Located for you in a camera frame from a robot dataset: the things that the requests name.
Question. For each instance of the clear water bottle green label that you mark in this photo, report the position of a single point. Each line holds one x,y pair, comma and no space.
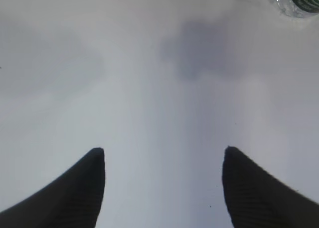
299,8

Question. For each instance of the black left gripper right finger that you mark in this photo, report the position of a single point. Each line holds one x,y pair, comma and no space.
256,199

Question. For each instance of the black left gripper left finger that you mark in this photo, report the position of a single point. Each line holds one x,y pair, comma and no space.
73,200

